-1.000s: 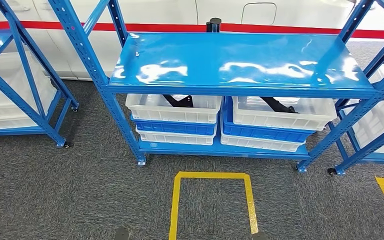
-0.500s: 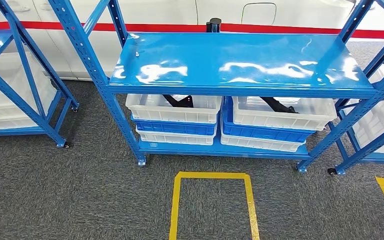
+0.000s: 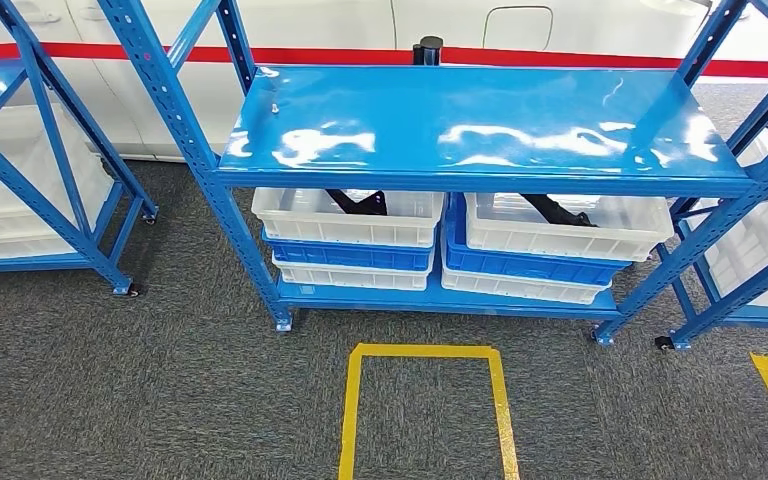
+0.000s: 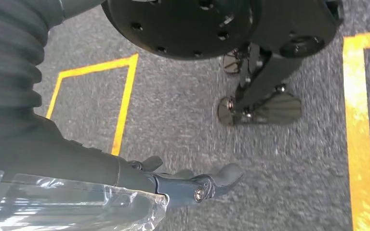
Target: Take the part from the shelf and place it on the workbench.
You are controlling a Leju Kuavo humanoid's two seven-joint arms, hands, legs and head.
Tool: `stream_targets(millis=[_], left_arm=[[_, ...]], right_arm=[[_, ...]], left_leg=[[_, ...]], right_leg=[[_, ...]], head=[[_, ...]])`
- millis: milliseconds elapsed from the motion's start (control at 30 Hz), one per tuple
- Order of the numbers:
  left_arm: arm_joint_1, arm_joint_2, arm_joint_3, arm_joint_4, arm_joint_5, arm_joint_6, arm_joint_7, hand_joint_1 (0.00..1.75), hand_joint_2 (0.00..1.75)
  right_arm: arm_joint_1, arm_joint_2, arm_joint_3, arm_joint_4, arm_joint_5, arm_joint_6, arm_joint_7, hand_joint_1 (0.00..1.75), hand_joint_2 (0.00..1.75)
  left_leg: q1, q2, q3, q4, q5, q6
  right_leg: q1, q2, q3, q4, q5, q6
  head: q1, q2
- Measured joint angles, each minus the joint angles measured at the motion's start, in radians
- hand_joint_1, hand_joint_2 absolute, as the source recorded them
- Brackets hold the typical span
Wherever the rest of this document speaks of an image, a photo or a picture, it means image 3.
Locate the black curved part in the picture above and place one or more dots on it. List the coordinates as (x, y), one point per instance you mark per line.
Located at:
(559, 212)
(357, 205)

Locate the blue plastic crate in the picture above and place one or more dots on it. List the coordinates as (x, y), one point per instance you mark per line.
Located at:
(351, 257)
(530, 270)

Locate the white car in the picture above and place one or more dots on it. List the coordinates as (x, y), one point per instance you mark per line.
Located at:
(324, 26)

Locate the black stanchion post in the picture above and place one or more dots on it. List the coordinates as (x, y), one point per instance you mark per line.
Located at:
(429, 50)

